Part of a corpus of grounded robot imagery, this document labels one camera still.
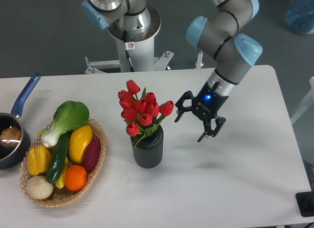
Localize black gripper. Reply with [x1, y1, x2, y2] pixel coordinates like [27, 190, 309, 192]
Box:
[174, 81, 230, 143]

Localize red tulip bouquet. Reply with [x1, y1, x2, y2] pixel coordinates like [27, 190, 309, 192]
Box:
[118, 80, 175, 147]

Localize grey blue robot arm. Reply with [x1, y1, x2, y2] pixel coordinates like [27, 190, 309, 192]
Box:
[81, 0, 262, 137]

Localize dark grey ribbed vase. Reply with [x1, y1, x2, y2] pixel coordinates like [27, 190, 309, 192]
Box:
[133, 126, 164, 169]

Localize purple sweet potato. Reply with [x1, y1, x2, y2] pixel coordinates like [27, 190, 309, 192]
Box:
[82, 139, 101, 173]

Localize yellow mango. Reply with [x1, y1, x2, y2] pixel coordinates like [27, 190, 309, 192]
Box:
[68, 124, 93, 164]

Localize green bok choy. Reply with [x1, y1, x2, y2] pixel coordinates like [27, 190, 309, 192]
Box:
[41, 101, 89, 147]

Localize black device at edge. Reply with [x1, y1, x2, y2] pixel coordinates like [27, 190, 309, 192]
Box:
[295, 191, 314, 217]

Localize blue translucent container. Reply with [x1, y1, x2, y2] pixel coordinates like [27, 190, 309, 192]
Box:
[284, 0, 314, 34]

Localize orange fruit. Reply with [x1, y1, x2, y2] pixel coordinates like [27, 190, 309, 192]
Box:
[65, 165, 87, 191]

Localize green cucumber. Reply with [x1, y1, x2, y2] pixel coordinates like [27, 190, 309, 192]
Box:
[46, 132, 70, 184]

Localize yellow banana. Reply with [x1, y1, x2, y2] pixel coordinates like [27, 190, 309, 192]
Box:
[55, 157, 69, 189]

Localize woven wicker basket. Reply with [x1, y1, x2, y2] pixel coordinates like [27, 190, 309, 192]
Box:
[19, 119, 106, 207]

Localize yellow bell pepper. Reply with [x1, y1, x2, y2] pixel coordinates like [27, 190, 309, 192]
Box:
[27, 145, 52, 176]

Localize white steamed bun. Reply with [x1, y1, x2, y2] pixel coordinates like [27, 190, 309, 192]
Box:
[26, 175, 53, 200]

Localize brown bread in pan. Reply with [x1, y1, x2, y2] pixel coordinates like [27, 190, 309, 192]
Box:
[0, 127, 22, 148]

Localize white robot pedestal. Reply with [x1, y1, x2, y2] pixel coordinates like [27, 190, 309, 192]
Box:
[82, 1, 174, 74]

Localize black cable on pedestal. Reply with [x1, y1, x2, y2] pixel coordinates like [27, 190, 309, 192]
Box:
[122, 30, 135, 72]

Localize white frame at right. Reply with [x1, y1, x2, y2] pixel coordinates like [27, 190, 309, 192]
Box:
[290, 77, 314, 124]

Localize blue handled saucepan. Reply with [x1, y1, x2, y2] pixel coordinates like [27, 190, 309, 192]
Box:
[0, 73, 41, 169]

